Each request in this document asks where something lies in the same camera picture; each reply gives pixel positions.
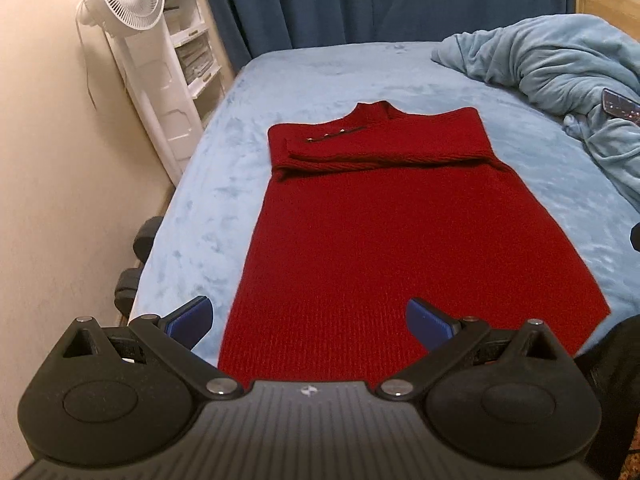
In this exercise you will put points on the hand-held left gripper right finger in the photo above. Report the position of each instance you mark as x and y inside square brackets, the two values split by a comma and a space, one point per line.
[429, 321]

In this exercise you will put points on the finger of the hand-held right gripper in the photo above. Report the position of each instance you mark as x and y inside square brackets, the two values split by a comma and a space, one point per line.
[635, 237]

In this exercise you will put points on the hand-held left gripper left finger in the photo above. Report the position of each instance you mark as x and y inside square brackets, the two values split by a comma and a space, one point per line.
[189, 321]

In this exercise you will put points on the red knit sweater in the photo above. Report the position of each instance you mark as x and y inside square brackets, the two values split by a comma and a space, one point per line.
[400, 240]

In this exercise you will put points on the light blue bed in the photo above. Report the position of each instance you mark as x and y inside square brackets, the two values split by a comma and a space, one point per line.
[210, 180]

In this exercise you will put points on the rumpled light blue blanket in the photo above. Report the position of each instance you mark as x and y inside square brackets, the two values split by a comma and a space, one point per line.
[565, 70]

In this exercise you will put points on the white plastic shelf rack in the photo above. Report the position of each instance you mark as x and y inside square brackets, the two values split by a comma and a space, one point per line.
[175, 85]

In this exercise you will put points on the dark blue curtain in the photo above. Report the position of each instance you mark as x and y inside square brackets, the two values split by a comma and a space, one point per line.
[390, 5]

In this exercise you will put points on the wooden bed frame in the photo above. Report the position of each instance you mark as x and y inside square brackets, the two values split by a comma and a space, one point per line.
[607, 7]

